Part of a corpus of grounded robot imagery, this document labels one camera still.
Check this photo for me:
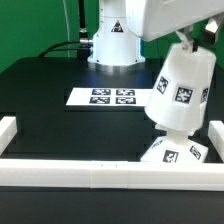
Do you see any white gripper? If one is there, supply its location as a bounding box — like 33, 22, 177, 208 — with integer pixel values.
125, 0, 224, 53

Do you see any white lamp hood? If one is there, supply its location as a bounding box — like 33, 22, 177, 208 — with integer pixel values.
145, 44, 216, 132

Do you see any white lamp base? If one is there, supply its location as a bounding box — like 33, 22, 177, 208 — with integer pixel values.
140, 124, 208, 164

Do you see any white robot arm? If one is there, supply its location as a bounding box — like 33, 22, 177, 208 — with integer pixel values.
88, 0, 224, 72

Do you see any white marker sheet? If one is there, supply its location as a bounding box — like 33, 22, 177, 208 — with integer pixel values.
66, 87, 152, 107

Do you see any black cable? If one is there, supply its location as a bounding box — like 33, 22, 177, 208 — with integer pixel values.
38, 37, 94, 58

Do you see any white frame wall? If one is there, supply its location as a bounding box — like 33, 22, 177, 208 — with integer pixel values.
0, 116, 224, 191

